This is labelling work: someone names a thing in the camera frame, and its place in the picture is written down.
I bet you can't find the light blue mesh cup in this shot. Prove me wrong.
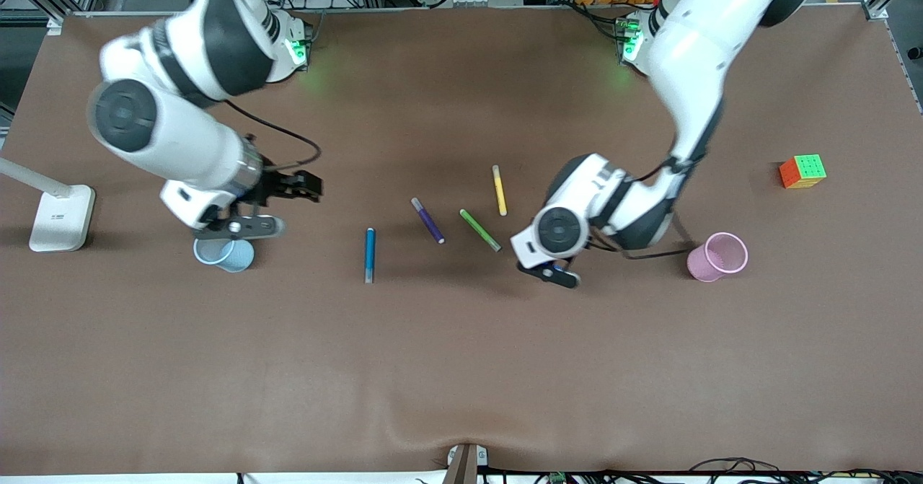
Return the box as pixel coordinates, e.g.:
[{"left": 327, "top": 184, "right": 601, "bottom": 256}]
[{"left": 193, "top": 237, "right": 255, "bottom": 273}]

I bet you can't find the brown table cover cloth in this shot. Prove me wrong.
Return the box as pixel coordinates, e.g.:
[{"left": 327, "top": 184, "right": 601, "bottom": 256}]
[{"left": 0, "top": 4, "right": 923, "bottom": 478}]

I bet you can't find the pink mesh cup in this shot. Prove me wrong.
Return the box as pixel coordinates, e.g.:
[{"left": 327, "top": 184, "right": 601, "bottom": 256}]
[{"left": 686, "top": 232, "right": 749, "bottom": 283}]

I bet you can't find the colourful puzzle cube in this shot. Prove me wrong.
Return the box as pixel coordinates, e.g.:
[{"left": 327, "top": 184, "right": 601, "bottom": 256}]
[{"left": 779, "top": 154, "right": 828, "bottom": 190}]

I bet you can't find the white lamp stand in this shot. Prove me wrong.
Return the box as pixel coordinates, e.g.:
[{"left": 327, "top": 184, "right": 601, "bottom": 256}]
[{"left": 0, "top": 155, "right": 96, "bottom": 253}]

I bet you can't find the brown camera mount post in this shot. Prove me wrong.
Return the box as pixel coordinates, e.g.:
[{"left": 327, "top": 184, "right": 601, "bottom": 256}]
[{"left": 441, "top": 442, "right": 490, "bottom": 484}]

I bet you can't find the green marker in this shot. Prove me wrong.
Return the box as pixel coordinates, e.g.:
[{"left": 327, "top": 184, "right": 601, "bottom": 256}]
[{"left": 459, "top": 208, "right": 503, "bottom": 252}]

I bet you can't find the purple marker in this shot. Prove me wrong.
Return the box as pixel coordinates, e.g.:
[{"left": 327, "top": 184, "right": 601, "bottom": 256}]
[{"left": 410, "top": 197, "right": 446, "bottom": 245}]

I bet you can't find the black cable bundle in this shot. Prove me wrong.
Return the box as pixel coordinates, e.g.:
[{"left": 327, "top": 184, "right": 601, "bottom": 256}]
[{"left": 483, "top": 457, "right": 923, "bottom": 484}]

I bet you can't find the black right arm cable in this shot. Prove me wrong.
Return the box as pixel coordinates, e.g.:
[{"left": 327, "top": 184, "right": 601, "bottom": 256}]
[{"left": 224, "top": 99, "right": 322, "bottom": 172}]

